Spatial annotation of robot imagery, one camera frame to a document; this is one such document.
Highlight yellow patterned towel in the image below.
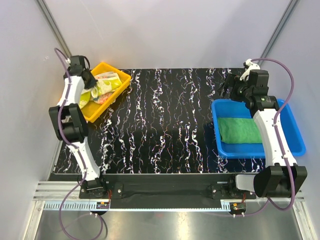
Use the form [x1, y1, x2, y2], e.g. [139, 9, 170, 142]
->
[78, 79, 122, 109]

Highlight green microfibre towel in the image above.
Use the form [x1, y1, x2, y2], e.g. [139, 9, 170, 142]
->
[217, 117, 262, 144]

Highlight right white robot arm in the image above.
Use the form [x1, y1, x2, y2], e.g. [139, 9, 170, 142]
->
[218, 69, 308, 199]

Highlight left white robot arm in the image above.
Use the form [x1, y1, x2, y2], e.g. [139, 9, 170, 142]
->
[48, 55, 108, 199]

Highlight blue plastic bin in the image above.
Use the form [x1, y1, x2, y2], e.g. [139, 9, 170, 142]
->
[211, 98, 307, 158]

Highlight white red printed towel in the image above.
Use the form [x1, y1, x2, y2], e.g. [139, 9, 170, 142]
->
[95, 71, 119, 80]

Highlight yellow plastic tray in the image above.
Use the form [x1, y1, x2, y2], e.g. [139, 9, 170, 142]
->
[59, 62, 132, 124]

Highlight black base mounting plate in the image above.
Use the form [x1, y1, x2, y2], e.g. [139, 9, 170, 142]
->
[79, 173, 255, 211]

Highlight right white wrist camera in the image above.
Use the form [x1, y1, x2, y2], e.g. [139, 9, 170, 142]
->
[239, 58, 261, 82]

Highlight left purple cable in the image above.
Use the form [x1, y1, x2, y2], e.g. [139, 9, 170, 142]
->
[53, 47, 109, 239]

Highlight purple cable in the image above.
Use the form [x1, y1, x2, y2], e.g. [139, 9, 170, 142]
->
[231, 57, 298, 217]
[53, 47, 109, 239]

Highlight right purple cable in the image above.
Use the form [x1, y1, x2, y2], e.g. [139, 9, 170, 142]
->
[231, 57, 298, 217]

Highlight aluminium frame rail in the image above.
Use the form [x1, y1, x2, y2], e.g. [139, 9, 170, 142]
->
[32, 181, 306, 213]

